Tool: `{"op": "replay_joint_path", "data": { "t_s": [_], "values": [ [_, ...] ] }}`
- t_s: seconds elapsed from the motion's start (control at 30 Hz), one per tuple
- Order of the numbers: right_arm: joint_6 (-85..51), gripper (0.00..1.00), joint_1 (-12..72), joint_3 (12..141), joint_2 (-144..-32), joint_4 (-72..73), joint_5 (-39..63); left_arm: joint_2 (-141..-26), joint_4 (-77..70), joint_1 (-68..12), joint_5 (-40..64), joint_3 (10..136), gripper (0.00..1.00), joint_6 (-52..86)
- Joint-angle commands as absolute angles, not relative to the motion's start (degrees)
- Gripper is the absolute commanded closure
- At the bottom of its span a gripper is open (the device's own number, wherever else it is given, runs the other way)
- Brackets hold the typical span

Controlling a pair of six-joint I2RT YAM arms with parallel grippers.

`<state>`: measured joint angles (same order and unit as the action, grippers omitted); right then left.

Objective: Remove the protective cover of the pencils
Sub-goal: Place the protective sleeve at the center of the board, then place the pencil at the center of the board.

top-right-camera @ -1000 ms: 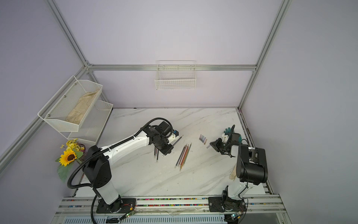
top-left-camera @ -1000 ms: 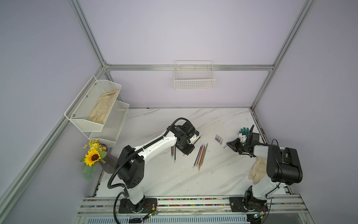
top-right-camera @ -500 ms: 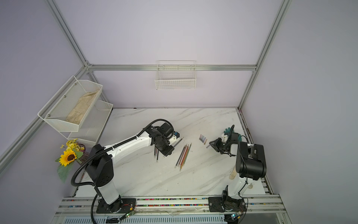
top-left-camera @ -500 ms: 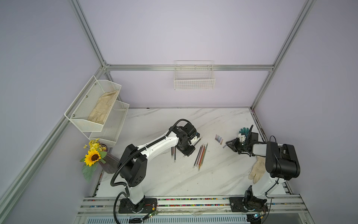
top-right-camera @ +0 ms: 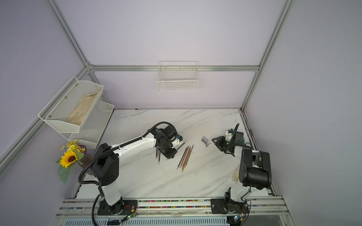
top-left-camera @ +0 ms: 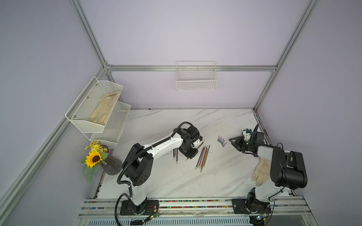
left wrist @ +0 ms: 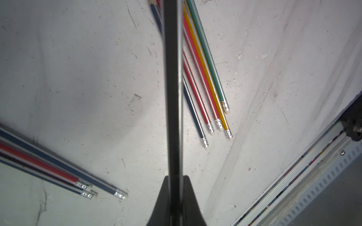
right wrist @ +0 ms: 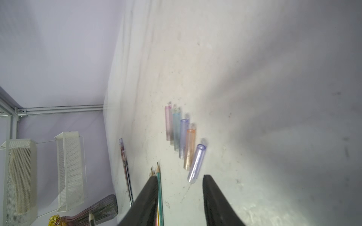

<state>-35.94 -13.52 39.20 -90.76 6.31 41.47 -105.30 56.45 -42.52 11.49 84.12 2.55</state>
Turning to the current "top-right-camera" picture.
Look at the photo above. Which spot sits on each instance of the upper white mesh shelf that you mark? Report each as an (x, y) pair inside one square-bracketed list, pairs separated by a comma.
[(56, 112)]

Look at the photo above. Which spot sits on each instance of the dark ribbed vase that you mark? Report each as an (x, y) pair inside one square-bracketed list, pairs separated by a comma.
[(87, 158)]

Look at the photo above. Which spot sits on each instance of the lower white mesh shelf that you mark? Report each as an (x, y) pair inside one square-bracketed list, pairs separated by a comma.
[(94, 126)]

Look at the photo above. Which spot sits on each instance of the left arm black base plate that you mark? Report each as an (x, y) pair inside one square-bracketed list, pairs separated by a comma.
[(121, 208)]

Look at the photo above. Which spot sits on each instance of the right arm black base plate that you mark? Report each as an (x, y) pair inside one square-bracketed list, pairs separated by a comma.
[(221, 206)]

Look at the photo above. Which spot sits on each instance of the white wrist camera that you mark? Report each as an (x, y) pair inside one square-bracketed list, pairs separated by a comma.
[(228, 137), (177, 141)]

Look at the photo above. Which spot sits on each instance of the beige fabric glove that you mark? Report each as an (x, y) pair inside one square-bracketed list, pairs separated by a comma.
[(235, 176)]

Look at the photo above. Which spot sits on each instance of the yellow pencil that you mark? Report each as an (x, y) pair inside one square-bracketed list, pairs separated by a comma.
[(187, 158)]

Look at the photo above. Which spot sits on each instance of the aluminium frame profile back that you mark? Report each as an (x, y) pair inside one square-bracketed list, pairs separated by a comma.
[(155, 68)]

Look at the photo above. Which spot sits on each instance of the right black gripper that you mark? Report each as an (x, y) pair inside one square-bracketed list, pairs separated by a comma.
[(219, 142)]

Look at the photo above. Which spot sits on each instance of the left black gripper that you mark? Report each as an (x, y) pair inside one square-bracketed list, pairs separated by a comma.
[(168, 155)]

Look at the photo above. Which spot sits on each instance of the black pencil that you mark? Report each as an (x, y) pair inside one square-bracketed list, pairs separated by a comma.
[(178, 147)]

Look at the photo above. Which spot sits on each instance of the aluminium front rail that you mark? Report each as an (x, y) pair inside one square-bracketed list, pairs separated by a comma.
[(169, 211)]

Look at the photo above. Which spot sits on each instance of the beige glove in shelf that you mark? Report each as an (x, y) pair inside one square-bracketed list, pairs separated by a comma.
[(79, 113)]

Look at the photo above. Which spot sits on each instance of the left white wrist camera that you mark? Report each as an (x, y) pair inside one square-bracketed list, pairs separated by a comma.
[(177, 141)]

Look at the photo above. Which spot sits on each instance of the white wire wall basket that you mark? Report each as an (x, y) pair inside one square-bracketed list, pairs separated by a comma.
[(168, 80)]

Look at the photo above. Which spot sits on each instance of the artificial sunflower bouquet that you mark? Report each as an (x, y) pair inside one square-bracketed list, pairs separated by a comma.
[(74, 152)]

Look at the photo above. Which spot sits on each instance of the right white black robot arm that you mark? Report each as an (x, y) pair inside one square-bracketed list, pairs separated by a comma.
[(254, 174)]

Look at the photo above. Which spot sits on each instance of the white mesh shelf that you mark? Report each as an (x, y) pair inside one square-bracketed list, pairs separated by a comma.
[(56, 112), (94, 126)]

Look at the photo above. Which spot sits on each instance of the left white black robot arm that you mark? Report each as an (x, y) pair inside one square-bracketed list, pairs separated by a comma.
[(109, 158)]

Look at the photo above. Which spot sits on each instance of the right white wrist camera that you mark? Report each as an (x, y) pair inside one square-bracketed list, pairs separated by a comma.
[(228, 137)]

